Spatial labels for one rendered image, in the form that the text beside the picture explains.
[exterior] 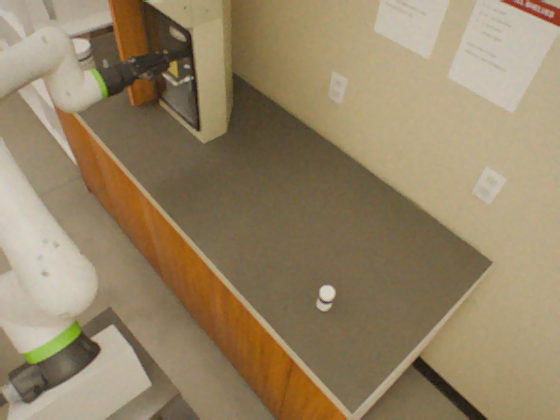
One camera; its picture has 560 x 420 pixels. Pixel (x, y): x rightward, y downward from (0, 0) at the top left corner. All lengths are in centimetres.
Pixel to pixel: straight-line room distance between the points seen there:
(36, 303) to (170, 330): 145
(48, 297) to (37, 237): 11
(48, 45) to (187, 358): 151
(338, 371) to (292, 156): 82
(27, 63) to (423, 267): 123
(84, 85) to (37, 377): 76
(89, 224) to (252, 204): 149
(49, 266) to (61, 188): 220
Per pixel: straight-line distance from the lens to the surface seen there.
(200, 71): 149
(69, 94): 131
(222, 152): 163
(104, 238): 266
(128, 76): 137
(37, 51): 124
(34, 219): 85
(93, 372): 96
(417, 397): 226
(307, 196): 149
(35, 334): 100
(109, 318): 127
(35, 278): 85
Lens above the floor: 203
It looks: 50 degrees down
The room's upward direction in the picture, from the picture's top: 6 degrees clockwise
